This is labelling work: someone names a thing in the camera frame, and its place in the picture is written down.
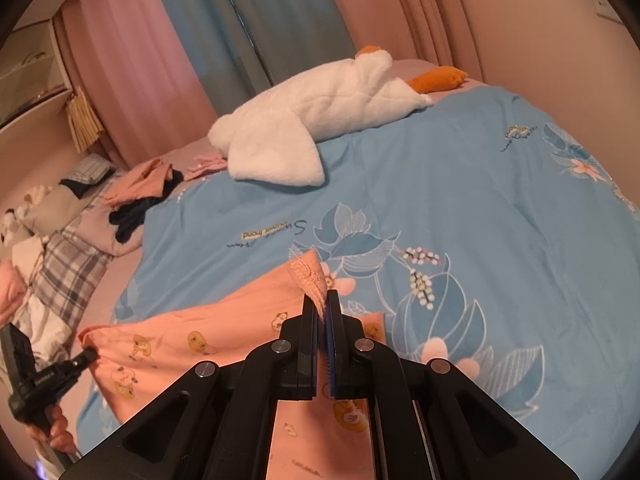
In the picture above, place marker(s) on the person's left hand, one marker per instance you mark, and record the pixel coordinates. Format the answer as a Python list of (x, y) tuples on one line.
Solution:
[(62, 432)]

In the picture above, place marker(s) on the dark navy garment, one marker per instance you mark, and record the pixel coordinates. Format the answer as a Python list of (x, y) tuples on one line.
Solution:
[(132, 217)]

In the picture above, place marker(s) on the blue curtain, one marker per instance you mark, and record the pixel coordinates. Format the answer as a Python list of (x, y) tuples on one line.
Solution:
[(260, 20)]

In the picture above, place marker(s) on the beige pillow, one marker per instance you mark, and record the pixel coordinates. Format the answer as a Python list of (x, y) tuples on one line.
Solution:
[(50, 210)]

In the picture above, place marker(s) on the white crumpled cloth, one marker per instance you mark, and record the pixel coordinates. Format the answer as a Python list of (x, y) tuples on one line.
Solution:
[(40, 320)]

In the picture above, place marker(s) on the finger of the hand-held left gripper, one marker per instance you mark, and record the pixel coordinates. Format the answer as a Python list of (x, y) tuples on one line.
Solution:
[(80, 360)]

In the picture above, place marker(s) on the yellow bamboo hanging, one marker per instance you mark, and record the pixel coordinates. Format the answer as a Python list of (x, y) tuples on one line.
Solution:
[(85, 120)]

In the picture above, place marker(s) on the blue floral blanket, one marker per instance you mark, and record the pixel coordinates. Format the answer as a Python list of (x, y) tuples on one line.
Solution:
[(450, 185)]

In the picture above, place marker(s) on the orange cartoon print garment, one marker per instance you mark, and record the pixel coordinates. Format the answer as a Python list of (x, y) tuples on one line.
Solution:
[(200, 320)]

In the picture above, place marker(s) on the striped cloth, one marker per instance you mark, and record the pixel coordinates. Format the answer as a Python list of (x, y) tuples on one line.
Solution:
[(90, 167)]

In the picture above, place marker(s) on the white shelf unit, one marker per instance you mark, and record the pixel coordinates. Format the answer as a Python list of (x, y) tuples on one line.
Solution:
[(30, 75)]

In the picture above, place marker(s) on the pink crumpled garment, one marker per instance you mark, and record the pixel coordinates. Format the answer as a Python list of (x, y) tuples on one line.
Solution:
[(142, 180)]

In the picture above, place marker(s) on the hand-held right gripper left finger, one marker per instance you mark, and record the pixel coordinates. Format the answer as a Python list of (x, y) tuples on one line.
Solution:
[(302, 350)]

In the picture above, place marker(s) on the white plush goose toy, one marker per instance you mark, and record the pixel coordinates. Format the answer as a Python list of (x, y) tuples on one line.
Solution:
[(300, 115)]

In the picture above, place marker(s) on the mauve quilt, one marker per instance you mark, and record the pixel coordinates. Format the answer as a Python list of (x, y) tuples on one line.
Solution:
[(95, 232)]

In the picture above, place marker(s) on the small pink garment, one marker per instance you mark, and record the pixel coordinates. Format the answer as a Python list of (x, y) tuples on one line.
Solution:
[(207, 165)]

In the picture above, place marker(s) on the plaid cloth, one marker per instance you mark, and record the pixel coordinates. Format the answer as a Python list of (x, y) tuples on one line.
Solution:
[(65, 270)]

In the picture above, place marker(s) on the wall socket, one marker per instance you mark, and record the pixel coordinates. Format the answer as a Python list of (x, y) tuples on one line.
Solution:
[(606, 6)]

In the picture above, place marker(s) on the pink curtain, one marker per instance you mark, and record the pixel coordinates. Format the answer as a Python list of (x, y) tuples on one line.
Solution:
[(400, 10), (135, 60)]

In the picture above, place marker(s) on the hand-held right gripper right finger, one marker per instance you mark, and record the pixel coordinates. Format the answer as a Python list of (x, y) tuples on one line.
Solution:
[(332, 350)]

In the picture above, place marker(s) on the pink cloth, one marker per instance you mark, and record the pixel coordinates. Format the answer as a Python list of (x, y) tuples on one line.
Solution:
[(12, 292)]

